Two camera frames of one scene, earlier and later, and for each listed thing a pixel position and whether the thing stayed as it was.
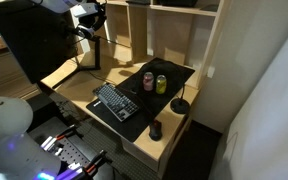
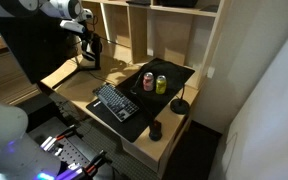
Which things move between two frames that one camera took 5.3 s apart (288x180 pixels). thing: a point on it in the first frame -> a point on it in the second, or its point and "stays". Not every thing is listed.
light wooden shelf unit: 180,31 stays
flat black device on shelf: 139,2 stays
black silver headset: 88,24 -> 91,45
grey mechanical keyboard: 116,101 stays
